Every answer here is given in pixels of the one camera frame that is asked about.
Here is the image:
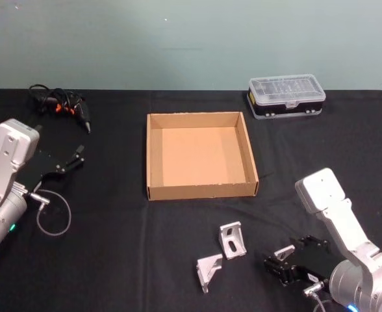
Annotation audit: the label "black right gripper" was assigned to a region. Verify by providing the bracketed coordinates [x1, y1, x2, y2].
[263, 235, 340, 287]

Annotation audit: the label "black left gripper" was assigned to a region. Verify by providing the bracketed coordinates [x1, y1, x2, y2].
[14, 123, 86, 196]

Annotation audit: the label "silver metal angle bracket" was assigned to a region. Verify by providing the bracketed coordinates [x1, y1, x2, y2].
[273, 244, 296, 261]
[218, 221, 248, 260]
[196, 253, 225, 294]

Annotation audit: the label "black table cloth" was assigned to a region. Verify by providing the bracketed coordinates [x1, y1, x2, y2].
[0, 87, 382, 312]

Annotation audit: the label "shallow brown cardboard tray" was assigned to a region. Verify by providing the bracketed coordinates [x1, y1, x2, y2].
[146, 111, 260, 202]

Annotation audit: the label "clear plastic case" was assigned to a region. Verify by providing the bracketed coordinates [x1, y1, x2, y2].
[247, 73, 327, 122]

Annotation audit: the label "thin right gripper cable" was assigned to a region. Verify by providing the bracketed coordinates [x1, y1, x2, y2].
[302, 281, 334, 312]

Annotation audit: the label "thin gripper cable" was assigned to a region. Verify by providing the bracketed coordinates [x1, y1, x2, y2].
[28, 190, 73, 237]
[302, 281, 334, 312]

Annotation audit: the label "black corded tool orange parts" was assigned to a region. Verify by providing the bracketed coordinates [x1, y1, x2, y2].
[28, 84, 93, 135]

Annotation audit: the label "thin left gripper cable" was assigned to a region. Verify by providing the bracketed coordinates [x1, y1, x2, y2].
[28, 190, 73, 237]

